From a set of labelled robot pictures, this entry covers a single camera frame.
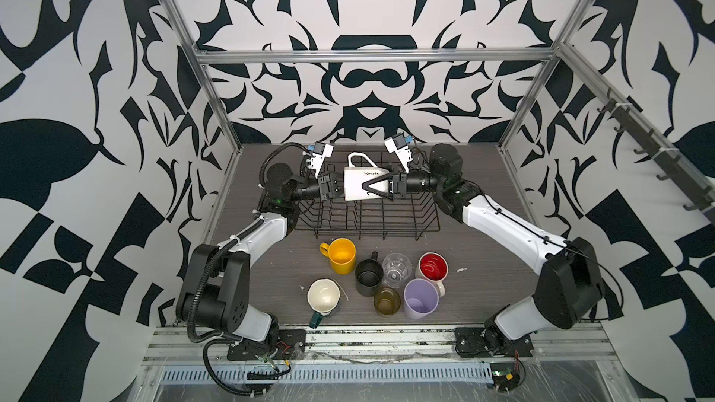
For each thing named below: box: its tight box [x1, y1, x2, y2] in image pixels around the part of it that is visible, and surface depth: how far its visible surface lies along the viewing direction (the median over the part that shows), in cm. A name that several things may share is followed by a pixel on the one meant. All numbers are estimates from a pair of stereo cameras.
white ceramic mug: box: [343, 151, 391, 201], surface depth 66 cm
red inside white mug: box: [414, 251, 450, 298], surface depth 83 cm
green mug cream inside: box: [306, 277, 342, 329], surface depth 76 cm
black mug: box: [354, 251, 384, 298], surface depth 84 cm
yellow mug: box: [319, 237, 357, 275], surface depth 85 cm
